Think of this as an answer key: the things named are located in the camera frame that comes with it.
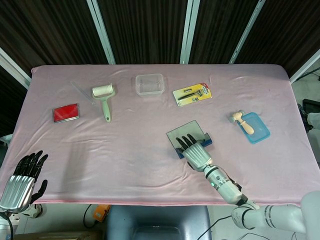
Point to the pink tablecloth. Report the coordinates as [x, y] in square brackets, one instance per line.
[140, 162]

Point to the small wooden mallet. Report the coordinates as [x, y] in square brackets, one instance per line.
[246, 126]

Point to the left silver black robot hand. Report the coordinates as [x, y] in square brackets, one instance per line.
[17, 190]

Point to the clear plastic container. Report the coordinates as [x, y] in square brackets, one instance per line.
[149, 85]

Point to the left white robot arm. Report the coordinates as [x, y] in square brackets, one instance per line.
[32, 210]

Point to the orange device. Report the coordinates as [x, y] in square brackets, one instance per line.
[101, 212]

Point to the green lint roller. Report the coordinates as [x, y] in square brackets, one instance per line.
[106, 107]

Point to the blue tray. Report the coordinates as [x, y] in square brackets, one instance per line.
[260, 130]

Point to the pale metal frame post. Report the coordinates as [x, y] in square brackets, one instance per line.
[101, 30]
[190, 30]
[305, 66]
[15, 66]
[247, 30]

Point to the red ink pad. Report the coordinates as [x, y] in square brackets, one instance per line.
[66, 113]

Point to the dark slatted partition panel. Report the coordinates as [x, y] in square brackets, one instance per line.
[145, 27]
[290, 27]
[220, 27]
[45, 27]

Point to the black electronic device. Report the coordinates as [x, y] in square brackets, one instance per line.
[310, 106]

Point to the blue printed glasses case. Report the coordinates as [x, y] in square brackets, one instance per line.
[187, 128]

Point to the yellow razor blister pack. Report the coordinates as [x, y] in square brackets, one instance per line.
[192, 94]

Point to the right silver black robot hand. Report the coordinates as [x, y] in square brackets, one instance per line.
[197, 156]

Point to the blue grey chair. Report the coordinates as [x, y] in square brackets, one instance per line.
[155, 222]

